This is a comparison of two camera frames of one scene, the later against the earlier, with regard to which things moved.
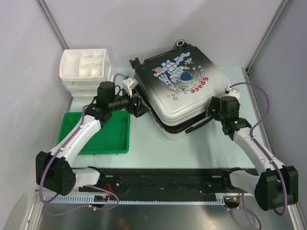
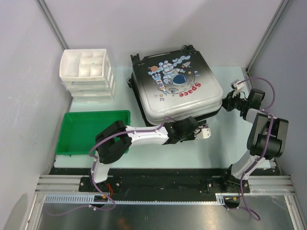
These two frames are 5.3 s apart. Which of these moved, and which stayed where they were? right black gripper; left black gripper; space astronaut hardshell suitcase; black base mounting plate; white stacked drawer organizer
Moved: space astronaut hardshell suitcase; left black gripper; right black gripper
Stayed: black base mounting plate; white stacked drawer organizer
